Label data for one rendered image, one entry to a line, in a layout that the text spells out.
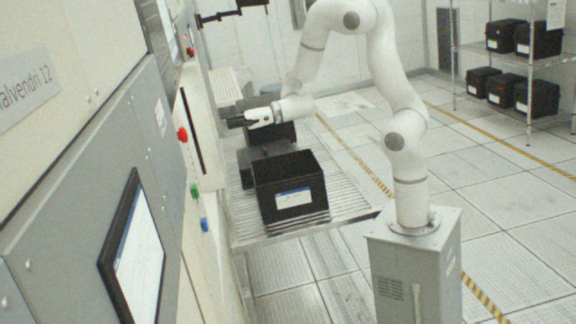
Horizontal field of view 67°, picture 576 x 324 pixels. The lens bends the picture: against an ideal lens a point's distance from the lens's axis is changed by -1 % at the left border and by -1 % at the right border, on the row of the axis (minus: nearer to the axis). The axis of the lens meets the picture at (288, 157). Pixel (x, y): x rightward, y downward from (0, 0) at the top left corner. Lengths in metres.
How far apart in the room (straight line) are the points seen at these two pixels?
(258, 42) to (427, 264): 4.69
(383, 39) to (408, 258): 0.74
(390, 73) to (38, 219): 1.24
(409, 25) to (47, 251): 6.29
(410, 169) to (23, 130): 1.30
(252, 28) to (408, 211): 4.58
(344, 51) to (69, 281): 5.94
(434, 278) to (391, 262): 0.15
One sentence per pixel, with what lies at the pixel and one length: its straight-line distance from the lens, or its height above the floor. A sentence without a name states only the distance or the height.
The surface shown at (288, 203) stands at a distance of 1.76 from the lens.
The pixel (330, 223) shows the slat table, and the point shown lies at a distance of 1.72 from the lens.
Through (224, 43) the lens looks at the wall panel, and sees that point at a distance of 5.88.
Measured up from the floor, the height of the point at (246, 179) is 0.81.
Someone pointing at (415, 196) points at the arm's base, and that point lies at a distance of 1.56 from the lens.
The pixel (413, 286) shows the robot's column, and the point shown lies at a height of 0.58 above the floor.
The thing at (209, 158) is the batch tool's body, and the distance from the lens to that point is 1.86.
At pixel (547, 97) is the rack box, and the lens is 4.25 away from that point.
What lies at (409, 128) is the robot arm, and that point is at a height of 1.16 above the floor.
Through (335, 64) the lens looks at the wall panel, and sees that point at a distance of 6.16.
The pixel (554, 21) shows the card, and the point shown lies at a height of 0.99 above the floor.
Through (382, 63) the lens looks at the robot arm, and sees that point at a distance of 1.43.
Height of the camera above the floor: 1.66
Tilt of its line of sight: 22 degrees down
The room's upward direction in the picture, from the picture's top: 11 degrees counter-clockwise
